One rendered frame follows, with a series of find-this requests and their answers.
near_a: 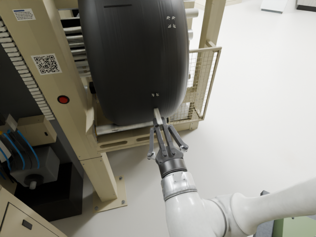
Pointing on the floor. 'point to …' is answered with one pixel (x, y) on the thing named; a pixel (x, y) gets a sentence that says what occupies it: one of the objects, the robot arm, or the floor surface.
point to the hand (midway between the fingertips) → (157, 118)
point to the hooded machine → (273, 5)
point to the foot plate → (98, 207)
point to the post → (59, 83)
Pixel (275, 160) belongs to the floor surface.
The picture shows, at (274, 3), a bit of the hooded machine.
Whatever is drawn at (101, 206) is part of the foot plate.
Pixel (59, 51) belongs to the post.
